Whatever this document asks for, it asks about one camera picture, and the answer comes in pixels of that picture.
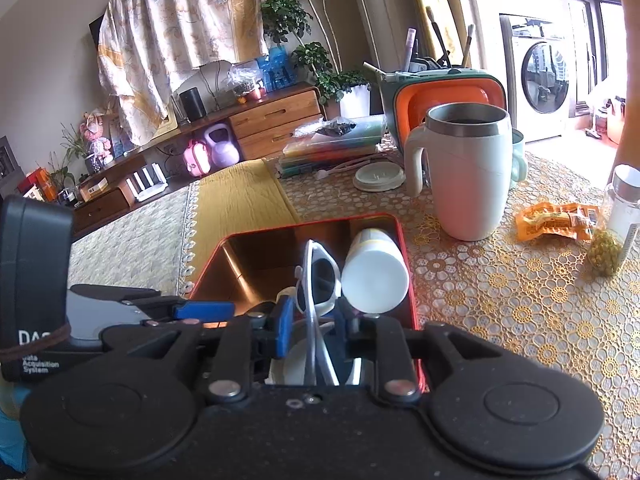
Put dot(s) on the white stick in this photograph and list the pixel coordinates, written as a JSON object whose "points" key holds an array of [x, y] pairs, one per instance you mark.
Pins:
{"points": [[373, 70]]}

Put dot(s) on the glass bottle of yellow pills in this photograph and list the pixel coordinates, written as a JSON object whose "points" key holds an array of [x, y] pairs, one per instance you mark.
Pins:
{"points": [[617, 220]]}

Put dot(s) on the orange snack packet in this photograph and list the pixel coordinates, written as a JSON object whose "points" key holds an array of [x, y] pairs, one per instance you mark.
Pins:
{"points": [[555, 222]]}

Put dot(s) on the small cardboard box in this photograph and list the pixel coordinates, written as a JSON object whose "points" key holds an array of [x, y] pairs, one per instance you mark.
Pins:
{"points": [[93, 189]]}

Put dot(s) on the white router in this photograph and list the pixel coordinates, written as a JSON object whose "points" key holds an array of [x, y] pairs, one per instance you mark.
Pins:
{"points": [[146, 185]]}

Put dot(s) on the white shell-shaped decoration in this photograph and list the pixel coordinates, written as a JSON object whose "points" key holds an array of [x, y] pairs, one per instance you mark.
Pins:
{"points": [[215, 77]]}

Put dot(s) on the white tower air conditioner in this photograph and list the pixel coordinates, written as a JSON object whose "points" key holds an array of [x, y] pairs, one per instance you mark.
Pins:
{"points": [[385, 20]]}

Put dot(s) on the small plant in vase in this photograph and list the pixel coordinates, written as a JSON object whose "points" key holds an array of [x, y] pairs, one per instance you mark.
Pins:
{"points": [[91, 162]]}

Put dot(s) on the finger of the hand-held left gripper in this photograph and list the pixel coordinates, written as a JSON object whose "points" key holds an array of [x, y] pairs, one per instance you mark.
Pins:
{"points": [[110, 293], [205, 310]]}

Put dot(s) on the yellow curtain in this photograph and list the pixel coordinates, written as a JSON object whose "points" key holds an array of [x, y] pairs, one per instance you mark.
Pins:
{"points": [[440, 0]]}

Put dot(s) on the dark plastic bag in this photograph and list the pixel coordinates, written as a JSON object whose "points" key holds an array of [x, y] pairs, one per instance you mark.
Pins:
{"points": [[335, 127]]}

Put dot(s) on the grey pen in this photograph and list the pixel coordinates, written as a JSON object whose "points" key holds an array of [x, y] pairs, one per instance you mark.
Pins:
{"points": [[411, 50]]}

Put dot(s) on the black speaker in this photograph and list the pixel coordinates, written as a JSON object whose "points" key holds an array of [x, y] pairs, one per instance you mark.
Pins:
{"points": [[192, 105]]}

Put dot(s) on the person's left hand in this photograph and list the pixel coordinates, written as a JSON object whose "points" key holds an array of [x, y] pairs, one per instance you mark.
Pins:
{"points": [[10, 440]]}

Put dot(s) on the potted plant in white pot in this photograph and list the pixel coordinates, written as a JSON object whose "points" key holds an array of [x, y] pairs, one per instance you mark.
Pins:
{"points": [[352, 100]]}

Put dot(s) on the long paintbrush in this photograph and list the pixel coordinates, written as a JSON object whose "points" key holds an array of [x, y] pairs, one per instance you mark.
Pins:
{"points": [[437, 37]]}

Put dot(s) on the yellow table runner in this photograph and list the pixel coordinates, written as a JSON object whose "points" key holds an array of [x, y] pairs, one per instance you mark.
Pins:
{"points": [[235, 200]]}

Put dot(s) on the white washing machine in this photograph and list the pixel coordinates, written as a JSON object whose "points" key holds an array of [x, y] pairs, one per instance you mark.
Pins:
{"points": [[540, 75]]}

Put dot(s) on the blue pack of bottles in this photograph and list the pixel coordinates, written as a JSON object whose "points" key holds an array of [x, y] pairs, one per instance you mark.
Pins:
{"points": [[276, 70]]}

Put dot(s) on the wooden paintbrush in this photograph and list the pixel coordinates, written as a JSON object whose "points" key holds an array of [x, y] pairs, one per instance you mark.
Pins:
{"points": [[467, 45]]}

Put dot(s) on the pink spoon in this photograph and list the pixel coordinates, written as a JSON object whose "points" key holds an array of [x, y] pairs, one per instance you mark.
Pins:
{"points": [[350, 166]]}

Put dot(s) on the floral cover cloth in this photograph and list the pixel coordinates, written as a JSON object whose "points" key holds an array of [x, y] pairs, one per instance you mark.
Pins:
{"points": [[160, 45]]}

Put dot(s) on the white sunglasses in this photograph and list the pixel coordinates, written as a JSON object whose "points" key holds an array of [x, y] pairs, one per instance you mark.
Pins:
{"points": [[317, 280]]}

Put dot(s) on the orange bag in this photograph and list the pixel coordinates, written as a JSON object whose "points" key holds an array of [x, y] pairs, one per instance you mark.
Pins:
{"points": [[616, 122]]}

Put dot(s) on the white and yellow bottle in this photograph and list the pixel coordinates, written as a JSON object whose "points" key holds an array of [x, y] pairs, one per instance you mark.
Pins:
{"points": [[375, 275]]}

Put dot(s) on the purple kettlebell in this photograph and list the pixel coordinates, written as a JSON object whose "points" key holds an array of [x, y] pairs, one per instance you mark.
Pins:
{"points": [[222, 152]]}

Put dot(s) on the clear plastic bag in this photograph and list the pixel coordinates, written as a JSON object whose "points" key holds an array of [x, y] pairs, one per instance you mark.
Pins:
{"points": [[246, 85]]}

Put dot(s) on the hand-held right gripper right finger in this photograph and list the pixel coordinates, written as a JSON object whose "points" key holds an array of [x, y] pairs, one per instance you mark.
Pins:
{"points": [[347, 330]]}

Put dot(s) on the pink doll figure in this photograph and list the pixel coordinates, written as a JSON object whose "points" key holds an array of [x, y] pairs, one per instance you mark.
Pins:
{"points": [[97, 137]]}

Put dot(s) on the pink toy bag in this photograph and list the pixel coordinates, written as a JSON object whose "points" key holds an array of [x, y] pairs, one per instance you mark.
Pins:
{"points": [[196, 160]]}

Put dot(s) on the pale green mug lid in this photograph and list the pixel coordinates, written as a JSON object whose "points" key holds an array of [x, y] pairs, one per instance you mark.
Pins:
{"points": [[378, 178]]}

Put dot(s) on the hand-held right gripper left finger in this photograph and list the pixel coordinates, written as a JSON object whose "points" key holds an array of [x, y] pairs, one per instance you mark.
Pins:
{"points": [[284, 330]]}

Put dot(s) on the red tin box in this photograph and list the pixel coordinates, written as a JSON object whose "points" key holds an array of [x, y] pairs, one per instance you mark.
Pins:
{"points": [[260, 255]]}

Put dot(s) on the black television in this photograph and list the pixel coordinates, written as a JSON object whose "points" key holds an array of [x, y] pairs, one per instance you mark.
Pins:
{"points": [[96, 30]]}

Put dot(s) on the green and orange storage box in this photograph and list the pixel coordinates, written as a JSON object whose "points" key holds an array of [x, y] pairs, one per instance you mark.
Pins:
{"points": [[400, 105]]}

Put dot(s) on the pale green mug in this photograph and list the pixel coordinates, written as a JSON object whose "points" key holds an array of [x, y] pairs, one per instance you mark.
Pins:
{"points": [[470, 185]]}

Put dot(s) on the wooden television cabinet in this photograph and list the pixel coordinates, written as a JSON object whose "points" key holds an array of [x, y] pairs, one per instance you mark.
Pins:
{"points": [[270, 125]]}

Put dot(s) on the stack of colourful books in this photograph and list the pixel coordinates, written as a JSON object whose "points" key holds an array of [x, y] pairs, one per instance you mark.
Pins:
{"points": [[330, 152]]}

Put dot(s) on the gold lace tablecloth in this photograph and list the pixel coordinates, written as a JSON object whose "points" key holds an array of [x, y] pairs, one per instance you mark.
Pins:
{"points": [[500, 310]]}

